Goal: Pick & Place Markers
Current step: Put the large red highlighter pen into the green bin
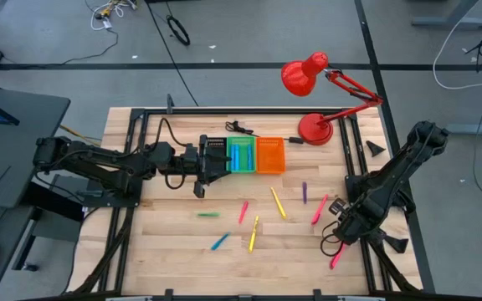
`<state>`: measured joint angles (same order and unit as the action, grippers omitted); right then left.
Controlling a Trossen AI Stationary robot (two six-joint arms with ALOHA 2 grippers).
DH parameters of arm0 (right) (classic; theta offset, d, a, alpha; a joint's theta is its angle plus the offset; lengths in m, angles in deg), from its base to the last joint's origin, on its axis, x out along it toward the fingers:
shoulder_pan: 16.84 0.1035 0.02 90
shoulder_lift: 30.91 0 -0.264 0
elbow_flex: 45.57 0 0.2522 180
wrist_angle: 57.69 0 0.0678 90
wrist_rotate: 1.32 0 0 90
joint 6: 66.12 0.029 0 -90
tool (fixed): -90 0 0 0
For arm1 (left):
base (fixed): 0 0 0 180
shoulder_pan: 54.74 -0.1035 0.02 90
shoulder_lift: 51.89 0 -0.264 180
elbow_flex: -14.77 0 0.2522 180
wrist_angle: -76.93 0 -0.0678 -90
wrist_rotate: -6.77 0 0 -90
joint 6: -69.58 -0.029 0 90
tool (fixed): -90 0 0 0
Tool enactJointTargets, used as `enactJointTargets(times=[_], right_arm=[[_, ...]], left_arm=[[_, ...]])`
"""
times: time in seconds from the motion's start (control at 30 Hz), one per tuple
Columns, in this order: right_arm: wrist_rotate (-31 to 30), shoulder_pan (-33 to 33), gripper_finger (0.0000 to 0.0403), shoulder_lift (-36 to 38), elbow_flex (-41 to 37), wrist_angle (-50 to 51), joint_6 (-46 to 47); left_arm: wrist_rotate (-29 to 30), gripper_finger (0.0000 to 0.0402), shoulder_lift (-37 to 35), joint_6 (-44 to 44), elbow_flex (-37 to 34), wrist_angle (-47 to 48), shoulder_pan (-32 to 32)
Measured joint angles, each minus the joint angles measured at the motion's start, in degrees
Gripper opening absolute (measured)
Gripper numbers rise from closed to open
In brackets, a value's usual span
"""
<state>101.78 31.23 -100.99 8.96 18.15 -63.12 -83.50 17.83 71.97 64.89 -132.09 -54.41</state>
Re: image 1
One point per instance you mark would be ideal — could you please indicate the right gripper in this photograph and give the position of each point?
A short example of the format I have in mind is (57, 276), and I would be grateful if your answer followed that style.
(352, 226)

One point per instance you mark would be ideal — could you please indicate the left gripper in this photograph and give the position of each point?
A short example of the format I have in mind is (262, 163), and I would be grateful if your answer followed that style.
(195, 161)

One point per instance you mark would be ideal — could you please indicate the pink marker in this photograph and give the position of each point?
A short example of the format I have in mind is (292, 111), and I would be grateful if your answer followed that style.
(335, 260)
(243, 212)
(319, 209)

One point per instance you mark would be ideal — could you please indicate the yellow marker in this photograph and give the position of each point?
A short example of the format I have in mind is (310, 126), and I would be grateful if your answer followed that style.
(278, 203)
(253, 235)

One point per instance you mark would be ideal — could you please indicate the teal marker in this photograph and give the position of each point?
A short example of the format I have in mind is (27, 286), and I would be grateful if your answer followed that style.
(220, 241)

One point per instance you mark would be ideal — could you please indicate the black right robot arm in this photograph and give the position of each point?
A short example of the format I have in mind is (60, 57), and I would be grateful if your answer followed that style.
(396, 175)

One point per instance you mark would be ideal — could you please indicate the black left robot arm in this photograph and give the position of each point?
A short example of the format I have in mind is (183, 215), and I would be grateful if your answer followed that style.
(98, 165)

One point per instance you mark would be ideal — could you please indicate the black plastic basket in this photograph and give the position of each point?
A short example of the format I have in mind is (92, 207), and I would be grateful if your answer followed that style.
(218, 142)

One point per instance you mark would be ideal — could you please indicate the green plastic basket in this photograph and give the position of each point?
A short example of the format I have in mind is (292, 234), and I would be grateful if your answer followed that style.
(243, 161)

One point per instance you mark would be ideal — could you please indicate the green marker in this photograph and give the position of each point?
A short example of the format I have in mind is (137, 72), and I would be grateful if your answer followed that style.
(208, 214)

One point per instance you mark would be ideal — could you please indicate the orange plastic basket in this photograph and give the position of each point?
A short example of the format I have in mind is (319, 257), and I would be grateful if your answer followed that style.
(270, 156)

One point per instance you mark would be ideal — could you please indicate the purple marker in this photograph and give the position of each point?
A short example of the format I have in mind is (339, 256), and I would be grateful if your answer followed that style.
(304, 192)

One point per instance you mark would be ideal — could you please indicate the red desk lamp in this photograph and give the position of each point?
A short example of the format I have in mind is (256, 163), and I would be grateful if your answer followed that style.
(297, 77)

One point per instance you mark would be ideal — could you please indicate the dark grey desk top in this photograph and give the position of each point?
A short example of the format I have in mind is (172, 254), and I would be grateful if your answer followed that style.
(15, 159)

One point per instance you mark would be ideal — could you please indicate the black low desk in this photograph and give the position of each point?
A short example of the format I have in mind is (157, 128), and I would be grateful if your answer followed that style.
(11, 251)

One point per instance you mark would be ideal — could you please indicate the desk with grey legs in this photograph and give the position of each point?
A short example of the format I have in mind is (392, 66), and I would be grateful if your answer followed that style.
(454, 21)

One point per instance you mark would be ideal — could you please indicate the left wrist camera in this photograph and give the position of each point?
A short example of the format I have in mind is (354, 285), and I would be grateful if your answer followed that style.
(199, 190)

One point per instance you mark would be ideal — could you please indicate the black triangular bracket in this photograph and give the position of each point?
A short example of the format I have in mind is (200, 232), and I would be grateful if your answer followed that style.
(375, 149)
(398, 244)

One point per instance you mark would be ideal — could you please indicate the black aluminium rig frame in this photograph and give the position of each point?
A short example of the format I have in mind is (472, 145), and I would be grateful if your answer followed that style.
(245, 112)

